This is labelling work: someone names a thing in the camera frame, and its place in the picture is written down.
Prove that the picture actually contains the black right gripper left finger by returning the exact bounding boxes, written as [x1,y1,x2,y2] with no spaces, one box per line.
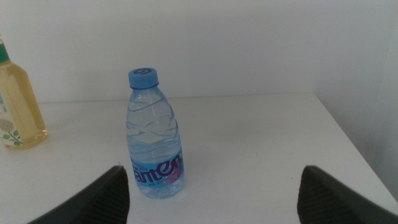
[27,165,131,224]

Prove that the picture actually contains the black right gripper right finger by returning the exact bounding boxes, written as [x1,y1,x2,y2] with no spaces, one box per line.
[297,165,398,224]

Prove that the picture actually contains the clear water bottle blue cap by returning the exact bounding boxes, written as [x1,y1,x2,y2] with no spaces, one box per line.
[126,67,185,199]

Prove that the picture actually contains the yellow tea bottle green label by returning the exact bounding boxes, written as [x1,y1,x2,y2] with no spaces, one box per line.
[0,34,49,150]

